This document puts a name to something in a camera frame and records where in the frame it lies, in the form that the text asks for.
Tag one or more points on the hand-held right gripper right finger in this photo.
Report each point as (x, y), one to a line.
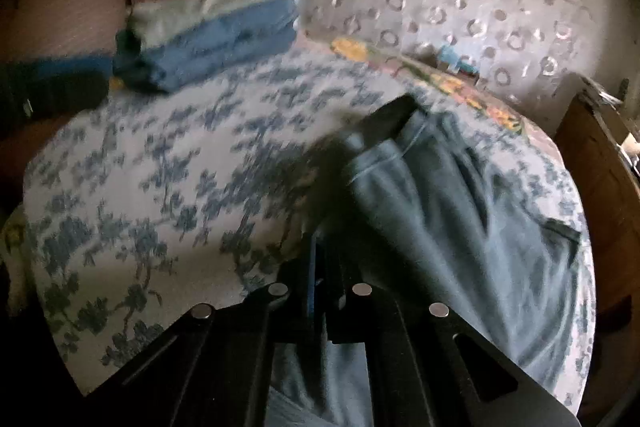
(345, 302)

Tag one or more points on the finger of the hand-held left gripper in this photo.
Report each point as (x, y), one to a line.
(75, 67)
(70, 92)

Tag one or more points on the clutter of boxes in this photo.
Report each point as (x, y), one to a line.
(627, 142)

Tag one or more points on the brown wooden cabinet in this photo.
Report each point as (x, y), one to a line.
(600, 167)

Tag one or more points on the stack of folded clothes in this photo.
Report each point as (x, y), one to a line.
(220, 42)

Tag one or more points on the folded grey garment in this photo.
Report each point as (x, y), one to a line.
(200, 9)

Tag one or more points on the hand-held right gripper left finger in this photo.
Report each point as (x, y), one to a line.
(314, 277)

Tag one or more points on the small teal box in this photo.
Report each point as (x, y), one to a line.
(450, 56)

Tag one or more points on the yellow floral blanket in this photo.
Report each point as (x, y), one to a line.
(450, 82)

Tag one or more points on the blue floral bedsheet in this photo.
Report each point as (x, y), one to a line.
(160, 157)

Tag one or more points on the grey-blue pants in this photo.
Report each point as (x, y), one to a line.
(425, 207)

